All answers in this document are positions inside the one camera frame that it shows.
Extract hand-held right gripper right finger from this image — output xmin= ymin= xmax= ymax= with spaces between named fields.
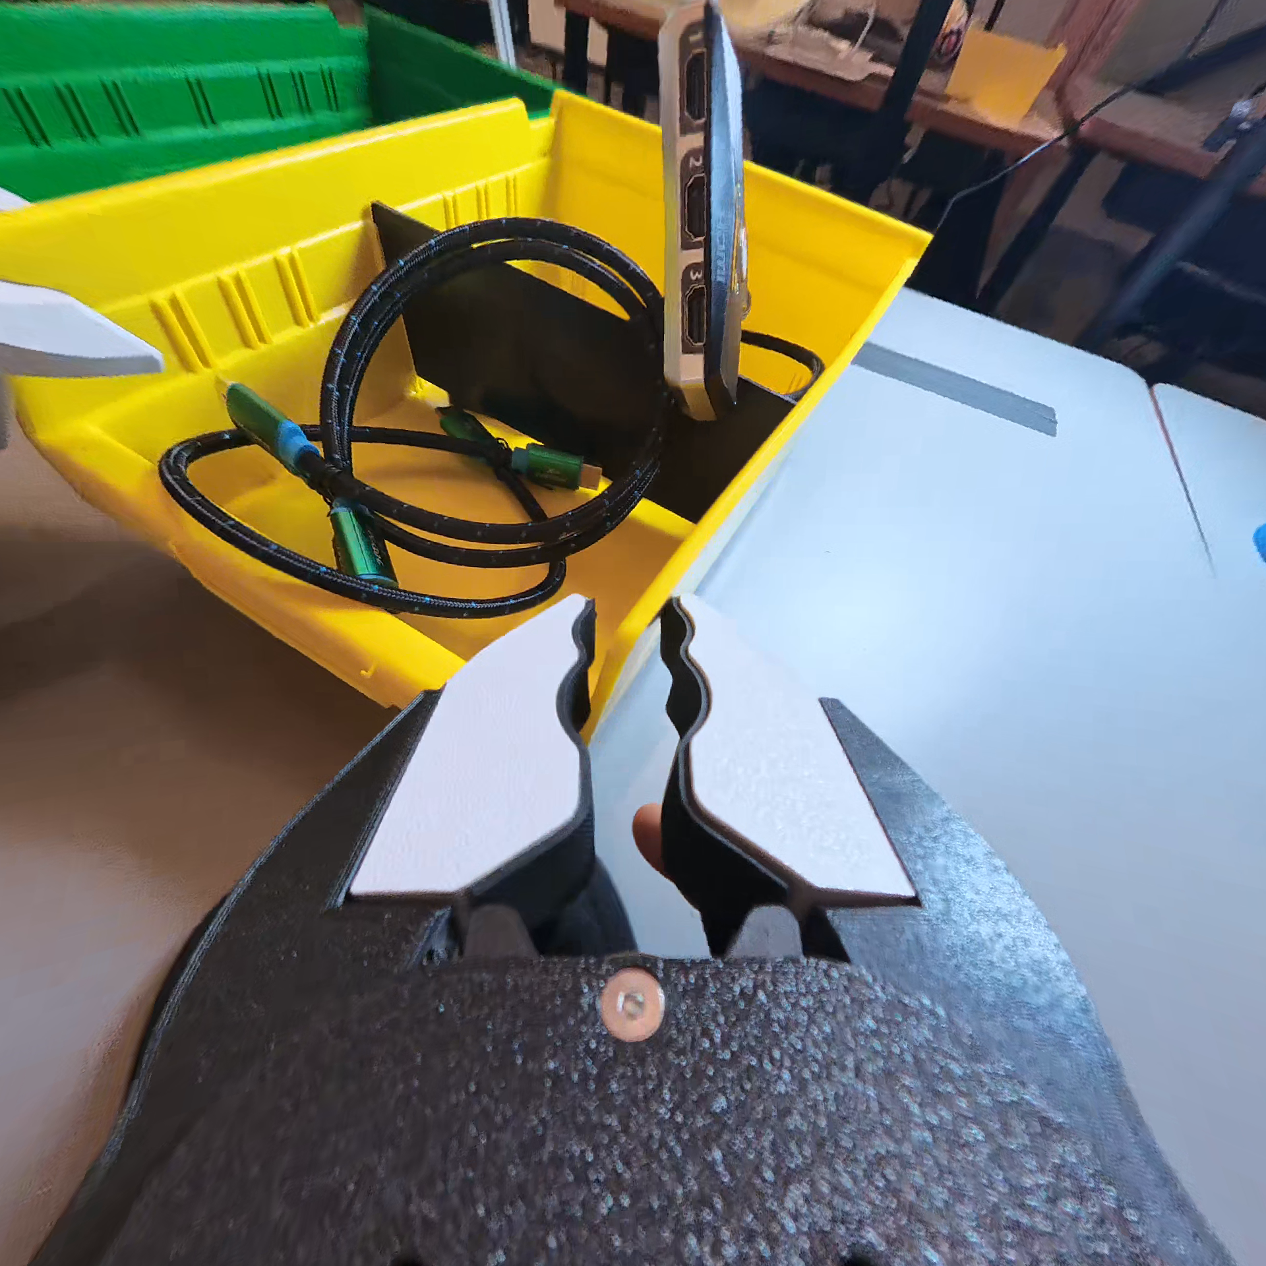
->
xmin=659 ymin=594 xmax=920 ymax=906

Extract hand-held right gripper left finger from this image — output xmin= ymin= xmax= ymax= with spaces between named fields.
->
xmin=347 ymin=594 xmax=602 ymax=906

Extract yellow plastic bin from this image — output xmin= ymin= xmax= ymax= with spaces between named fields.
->
xmin=0 ymin=89 xmax=933 ymax=739

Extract braided HDMI cable green plugs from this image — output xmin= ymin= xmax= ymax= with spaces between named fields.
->
xmin=226 ymin=217 xmax=675 ymax=585
xmin=158 ymin=407 xmax=608 ymax=621

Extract green plastic bin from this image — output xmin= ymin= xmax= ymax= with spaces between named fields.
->
xmin=0 ymin=0 xmax=565 ymax=204

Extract grey tape strip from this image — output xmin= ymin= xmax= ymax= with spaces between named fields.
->
xmin=850 ymin=341 xmax=1060 ymax=439

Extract black bin divider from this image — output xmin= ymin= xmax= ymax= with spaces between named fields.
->
xmin=371 ymin=202 xmax=797 ymax=520

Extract black tripod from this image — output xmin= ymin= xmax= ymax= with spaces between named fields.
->
xmin=1078 ymin=94 xmax=1266 ymax=357

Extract wooden desk with white card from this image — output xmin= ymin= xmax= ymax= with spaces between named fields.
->
xmin=559 ymin=0 xmax=1266 ymax=199

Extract yellow cardboard box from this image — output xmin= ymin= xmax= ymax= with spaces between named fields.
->
xmin=944 ymin=24 xmax=1070 ymax=130

